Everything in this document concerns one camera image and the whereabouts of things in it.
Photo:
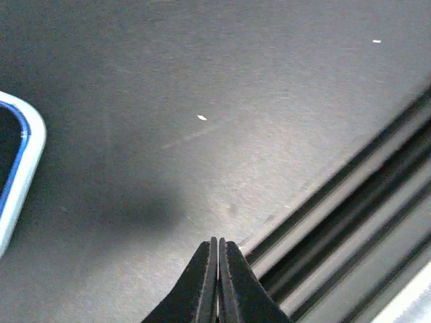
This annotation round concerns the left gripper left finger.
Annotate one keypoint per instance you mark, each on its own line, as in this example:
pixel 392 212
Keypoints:
pixel 193 297

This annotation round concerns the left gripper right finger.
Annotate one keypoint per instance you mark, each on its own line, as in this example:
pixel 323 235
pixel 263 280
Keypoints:
pixel 241 296

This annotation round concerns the phone in blue case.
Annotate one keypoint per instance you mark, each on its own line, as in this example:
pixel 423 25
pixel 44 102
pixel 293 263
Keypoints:
pixel 23 136

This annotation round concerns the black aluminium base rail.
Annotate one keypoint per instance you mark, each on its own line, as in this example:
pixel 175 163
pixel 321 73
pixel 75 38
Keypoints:
pixel 351 243

